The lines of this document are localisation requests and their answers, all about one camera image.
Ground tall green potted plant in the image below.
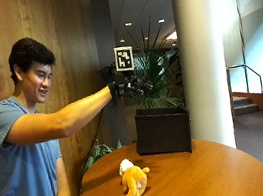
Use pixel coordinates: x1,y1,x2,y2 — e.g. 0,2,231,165
122,14,189,115

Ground white marker cube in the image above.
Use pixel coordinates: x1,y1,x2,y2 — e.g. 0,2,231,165
112,44,137,74

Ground dark brown fabric box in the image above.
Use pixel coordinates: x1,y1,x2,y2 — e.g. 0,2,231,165
130,100,197,163

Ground white round column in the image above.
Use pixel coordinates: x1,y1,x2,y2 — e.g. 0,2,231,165
168,0,244,156

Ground small green leafy plant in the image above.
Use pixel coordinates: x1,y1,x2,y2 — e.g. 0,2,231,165
77,138,127,176

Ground orange and white soft toy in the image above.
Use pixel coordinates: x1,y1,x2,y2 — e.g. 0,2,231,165
116,154,155,196

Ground round wooden table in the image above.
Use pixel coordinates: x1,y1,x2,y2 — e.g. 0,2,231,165
71,122,263,196

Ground carpeted stair steps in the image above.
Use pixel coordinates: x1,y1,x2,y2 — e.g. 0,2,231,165
231,91,261,117

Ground metal stair handrail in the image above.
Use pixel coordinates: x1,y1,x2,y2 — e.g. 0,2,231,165
224,60,263,119

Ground the person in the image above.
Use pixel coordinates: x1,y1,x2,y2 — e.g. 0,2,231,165
0,24,130,196

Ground black glove cable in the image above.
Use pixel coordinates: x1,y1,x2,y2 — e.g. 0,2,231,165
58,107,120,196

